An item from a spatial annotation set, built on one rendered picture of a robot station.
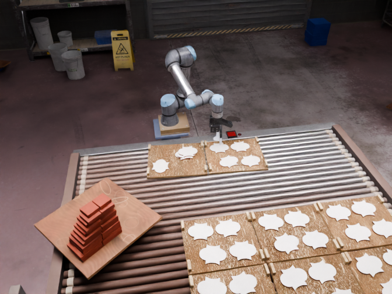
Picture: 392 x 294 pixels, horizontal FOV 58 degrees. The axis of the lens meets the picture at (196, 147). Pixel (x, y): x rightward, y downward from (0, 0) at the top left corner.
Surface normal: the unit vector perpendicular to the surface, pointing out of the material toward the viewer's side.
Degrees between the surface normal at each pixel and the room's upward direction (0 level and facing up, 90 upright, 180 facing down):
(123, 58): 78
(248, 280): 0
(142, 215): 0
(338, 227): 0
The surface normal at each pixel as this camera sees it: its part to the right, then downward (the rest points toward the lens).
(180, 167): -0.01, -0.78
